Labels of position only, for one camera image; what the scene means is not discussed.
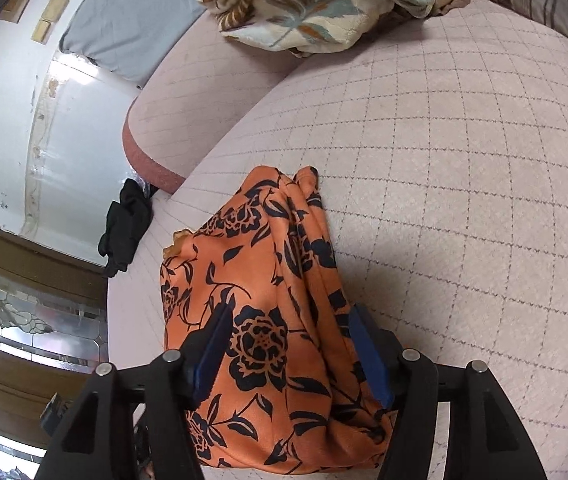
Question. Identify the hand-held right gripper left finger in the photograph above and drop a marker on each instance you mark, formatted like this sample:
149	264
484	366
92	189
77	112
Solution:
214	345

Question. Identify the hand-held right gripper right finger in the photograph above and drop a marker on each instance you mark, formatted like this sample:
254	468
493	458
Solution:
370	352

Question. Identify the orange floral garment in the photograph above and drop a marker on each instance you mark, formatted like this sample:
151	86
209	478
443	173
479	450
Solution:
264	270

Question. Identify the black cloth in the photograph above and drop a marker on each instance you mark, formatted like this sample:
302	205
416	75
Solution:
124	230

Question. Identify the clear plastic wrap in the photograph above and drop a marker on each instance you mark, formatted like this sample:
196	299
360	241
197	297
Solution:
139	182

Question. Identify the wooden stained glass door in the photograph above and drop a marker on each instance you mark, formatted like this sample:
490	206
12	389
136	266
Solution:
14	310

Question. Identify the pink bolster cushion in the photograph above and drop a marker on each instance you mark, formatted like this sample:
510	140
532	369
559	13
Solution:
189	100

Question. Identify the grey pillow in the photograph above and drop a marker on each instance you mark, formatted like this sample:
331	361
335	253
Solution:
134	20

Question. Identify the cream floral blanket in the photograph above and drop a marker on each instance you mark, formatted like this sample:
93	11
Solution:
289	10

